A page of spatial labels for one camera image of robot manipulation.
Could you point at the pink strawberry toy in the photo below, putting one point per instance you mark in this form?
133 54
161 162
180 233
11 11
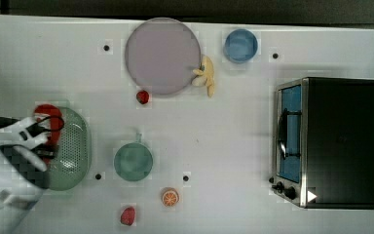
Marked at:
128 216

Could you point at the small red strawberry toy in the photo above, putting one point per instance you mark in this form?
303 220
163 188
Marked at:
142 97

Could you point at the green mug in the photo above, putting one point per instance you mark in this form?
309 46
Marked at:
133 161

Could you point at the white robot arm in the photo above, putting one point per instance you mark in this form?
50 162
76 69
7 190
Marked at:
24 177

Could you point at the black and steel toaster oven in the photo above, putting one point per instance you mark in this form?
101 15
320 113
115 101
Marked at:
324 143

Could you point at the yellow plush banana toy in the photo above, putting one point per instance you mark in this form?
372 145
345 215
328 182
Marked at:
205 76

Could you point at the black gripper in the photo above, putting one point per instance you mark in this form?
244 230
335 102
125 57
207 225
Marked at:
46 151

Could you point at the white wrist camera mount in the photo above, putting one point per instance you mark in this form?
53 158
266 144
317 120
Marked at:
26 132

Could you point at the orange slice toy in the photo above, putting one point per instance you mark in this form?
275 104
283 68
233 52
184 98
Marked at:
170 197

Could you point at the red plush ketchup bottle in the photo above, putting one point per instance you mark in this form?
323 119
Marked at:
49 117

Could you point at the blue cup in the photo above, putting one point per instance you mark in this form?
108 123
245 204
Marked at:
240 46

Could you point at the green perforated strainer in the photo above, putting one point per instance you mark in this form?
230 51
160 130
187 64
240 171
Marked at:
74 156

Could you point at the lilac round plate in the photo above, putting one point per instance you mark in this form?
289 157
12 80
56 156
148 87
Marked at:
161 55

